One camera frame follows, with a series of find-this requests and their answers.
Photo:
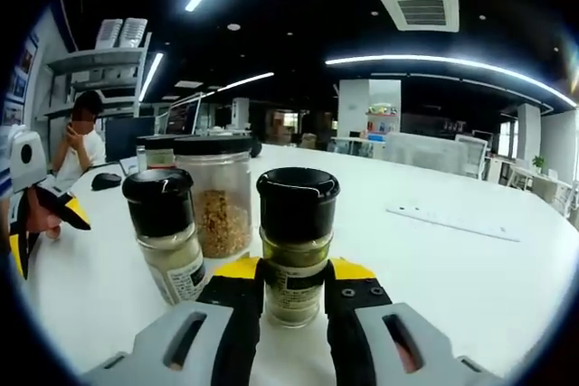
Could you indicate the person's left hand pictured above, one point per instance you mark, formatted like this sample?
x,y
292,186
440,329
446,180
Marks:
x,y
45,219

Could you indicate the white mesh office chair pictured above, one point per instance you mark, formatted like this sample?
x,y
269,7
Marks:
x,y
425,151

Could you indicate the white table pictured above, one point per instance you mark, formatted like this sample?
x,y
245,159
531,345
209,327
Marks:
x,y
429,277

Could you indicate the potted green plant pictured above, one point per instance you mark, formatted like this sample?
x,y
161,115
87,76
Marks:
x,y
538,163

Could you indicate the large jar of brown grains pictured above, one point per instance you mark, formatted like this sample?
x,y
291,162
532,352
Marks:
x,y
217,205

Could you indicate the stacks of white trays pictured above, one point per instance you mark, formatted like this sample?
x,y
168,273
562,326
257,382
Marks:
x,y
122,31

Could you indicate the red display shelf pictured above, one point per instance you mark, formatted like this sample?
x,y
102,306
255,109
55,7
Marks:
x,y
382,121

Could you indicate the small spice bottle black cap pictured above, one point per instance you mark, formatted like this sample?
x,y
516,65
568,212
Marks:
x,y
158,155
167,241
296,268

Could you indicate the grey metal storage shelf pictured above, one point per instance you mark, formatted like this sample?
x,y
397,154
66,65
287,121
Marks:
x,y
99,74

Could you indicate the black computer mouse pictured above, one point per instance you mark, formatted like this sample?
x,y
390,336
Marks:
x,y
106,180

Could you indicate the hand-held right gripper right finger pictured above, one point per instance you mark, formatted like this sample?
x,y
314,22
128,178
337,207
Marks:
x,y
353,327

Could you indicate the ceiling air conditioner vent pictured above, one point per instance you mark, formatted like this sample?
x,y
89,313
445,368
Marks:
x,y
420,10

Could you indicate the black round speaker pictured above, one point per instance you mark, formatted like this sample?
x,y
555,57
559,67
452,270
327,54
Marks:
x,y
256,147

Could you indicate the long curved ceiling light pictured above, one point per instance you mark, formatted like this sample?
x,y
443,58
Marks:
x,y
452,63

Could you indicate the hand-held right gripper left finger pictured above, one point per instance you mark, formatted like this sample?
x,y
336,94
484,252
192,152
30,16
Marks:
x,y
235,327

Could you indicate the silver-framed computer monitor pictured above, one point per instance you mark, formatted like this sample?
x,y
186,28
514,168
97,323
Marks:
x,y
183,117

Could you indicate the short ceiling light strip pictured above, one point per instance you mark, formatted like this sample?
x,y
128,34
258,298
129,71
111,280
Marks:
x,y
151,74

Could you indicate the framed wall pictures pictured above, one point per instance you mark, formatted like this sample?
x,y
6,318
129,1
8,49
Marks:
x,y
20,78

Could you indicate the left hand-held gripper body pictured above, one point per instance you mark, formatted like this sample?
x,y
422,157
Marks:
x,y
27,164

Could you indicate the dark desk monitor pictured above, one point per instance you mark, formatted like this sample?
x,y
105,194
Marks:
x,y
129,137

